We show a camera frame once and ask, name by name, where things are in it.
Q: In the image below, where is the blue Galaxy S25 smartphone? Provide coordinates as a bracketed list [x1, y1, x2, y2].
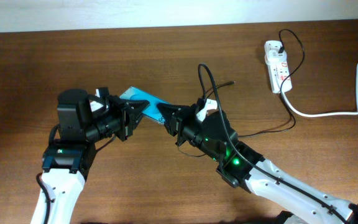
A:
[120, 86, 168, 123]

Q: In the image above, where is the black USB charging cable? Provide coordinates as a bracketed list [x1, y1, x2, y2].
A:
[204, 29, 305, 138]

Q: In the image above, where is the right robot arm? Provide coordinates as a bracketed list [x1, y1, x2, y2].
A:
[157, 103, 358, 223]

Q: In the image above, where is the white USB charger adapter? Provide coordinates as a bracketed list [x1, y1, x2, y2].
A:
[265, 50, 287, 65]

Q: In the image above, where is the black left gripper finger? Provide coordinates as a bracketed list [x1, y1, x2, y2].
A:
[126, 100, 150, 113]
[132, 113, 143, 130]

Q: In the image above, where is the white power strip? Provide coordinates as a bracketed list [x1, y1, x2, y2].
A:
[264, 40, 292, 93]

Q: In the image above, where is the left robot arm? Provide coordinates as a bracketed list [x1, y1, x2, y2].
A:
[31, 88, 150, 223]

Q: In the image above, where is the white power strip cord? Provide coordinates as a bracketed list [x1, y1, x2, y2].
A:
[280, 55, 358, 118]

